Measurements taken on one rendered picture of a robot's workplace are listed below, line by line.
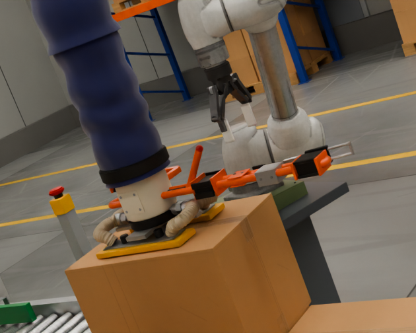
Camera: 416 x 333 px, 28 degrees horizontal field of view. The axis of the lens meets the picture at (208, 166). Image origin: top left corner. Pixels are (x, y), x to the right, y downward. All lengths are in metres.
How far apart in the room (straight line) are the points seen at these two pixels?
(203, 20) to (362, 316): 1.01
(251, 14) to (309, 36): 8.75
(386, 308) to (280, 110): 0.87
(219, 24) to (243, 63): 8.64
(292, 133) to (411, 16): 6.76
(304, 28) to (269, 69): 8.00
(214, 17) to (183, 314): 0.89
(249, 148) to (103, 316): 0.86
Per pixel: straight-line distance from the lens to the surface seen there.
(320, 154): 2.28
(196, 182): 2.50
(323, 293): 3.32
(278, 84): 3.00
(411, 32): 9.81
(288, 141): 3.10
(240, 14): 2.29
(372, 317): 2.57
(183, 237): 2.49
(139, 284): 2.58
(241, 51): 10.89
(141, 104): 2.54
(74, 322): 3.53
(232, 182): 2.42
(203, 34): 2.30
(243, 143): 3.11
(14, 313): 3.76
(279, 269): 2.65
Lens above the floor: 1.66
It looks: 12 degrees down
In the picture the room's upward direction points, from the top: 21 degrees counter-clockwise
